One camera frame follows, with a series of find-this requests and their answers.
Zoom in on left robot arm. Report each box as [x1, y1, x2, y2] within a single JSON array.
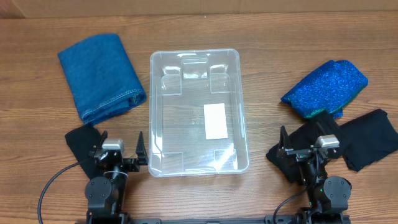
[[85, 131, 149, 224]]

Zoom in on folded blue denim jeans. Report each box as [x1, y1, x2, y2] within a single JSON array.
[[58, 34, 147, 126]]

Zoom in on clear plastic storage bin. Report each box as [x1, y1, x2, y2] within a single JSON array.
[[149, 49, 250, 177]]

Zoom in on white label in bin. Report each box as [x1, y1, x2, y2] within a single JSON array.
[[204, 103, 228, 140]]

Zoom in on black cloth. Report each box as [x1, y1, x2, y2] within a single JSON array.
[[266, 111, 352, 185], [341, 109, 397, 172], [65, 124, 103, 179]]

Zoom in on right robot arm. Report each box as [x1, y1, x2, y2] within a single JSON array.
[[272, 124, 352, 224]]

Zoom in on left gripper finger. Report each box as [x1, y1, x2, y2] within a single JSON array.
[[136, 131, 149, 166], [98, 131, 108, 149]]

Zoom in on sparkly blue cloth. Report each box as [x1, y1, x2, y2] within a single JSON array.
[[281, 60, 368, 119]]

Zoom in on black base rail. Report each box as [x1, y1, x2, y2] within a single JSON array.
[[76, 215, 351, 224]]

